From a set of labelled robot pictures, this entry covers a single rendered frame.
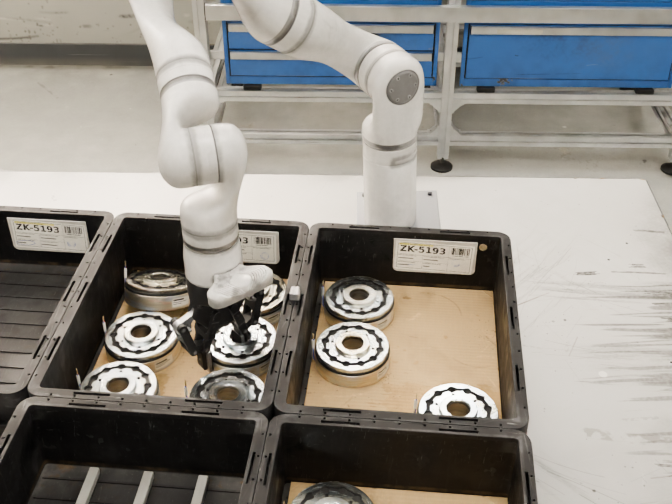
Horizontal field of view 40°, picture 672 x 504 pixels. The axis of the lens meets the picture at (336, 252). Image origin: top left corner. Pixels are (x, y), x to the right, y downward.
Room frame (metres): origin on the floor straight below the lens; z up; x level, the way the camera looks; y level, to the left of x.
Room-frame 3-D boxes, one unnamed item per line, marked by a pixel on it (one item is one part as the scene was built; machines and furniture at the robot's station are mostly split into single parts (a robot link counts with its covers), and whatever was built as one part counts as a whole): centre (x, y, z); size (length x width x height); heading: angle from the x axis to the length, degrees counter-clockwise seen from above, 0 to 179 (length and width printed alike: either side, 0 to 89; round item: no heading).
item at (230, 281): (0.94, 0.15, 1.03); 0.11 x 0.09 x 0.06; 39
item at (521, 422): (0.95, -0.09, 0.92); 0.40 x 0.30 x 0.02; 175
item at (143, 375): (0.88, 0.29, 0.86); 0.10 x 0.10 x 0.01
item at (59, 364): (0.98, 0.21, 0.87); 0.40 x 0.30 x 0.11; 175
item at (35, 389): (0.98, 0.21, 0.92); 0.40 x 0.30 x 0.02; 175
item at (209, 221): (0.95, 0.15, 1.12); 0.09 x 0.07 x 0.15; 106
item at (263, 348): (0.97, 0.13, 0.86); 0.10 x 0.10 x 0.01
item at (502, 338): (0.95, -0.09, 0.87); 0.40 x 0.30 x 0.11; 175
